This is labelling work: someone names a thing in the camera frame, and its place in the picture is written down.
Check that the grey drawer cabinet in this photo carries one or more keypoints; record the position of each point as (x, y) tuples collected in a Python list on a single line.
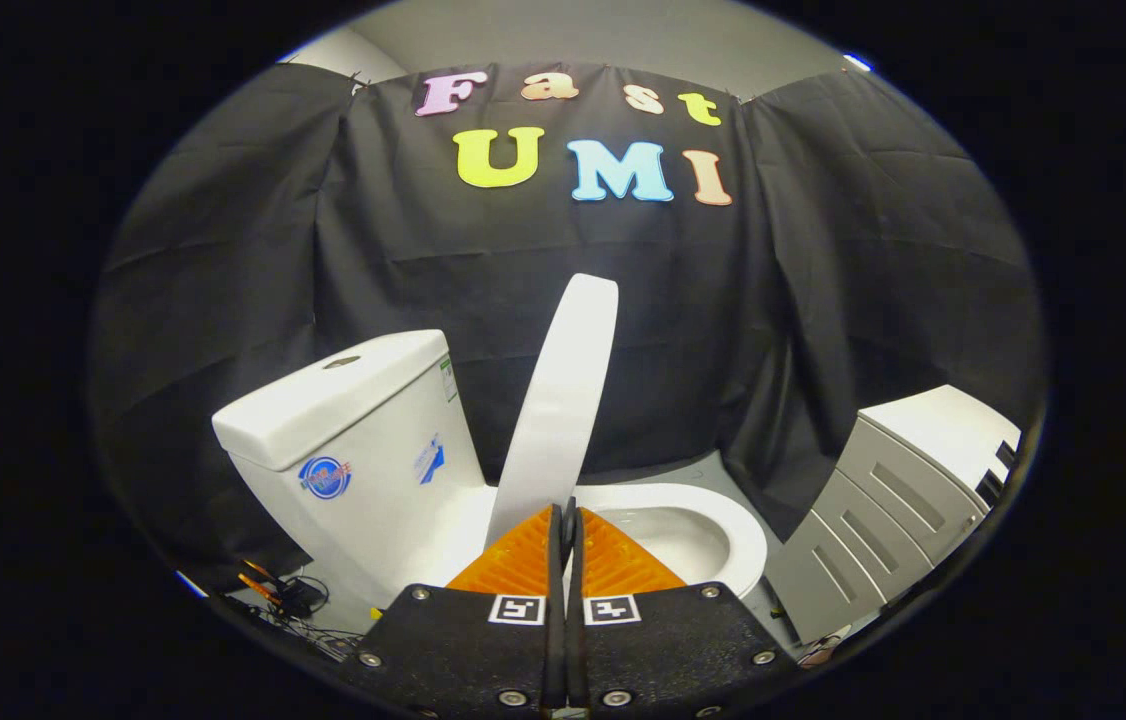
[(883, 500)]

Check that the white toilet lid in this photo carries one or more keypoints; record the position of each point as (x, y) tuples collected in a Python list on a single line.
[(563, 400)]

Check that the black backdrop cloth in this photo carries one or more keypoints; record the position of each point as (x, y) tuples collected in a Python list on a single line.
[(823, 250)]

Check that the white ceramic toilet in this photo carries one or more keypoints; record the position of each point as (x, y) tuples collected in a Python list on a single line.
[(363, 440)]

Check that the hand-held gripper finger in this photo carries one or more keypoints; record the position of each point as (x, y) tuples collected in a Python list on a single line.
[(554, 620), (573, 620)]

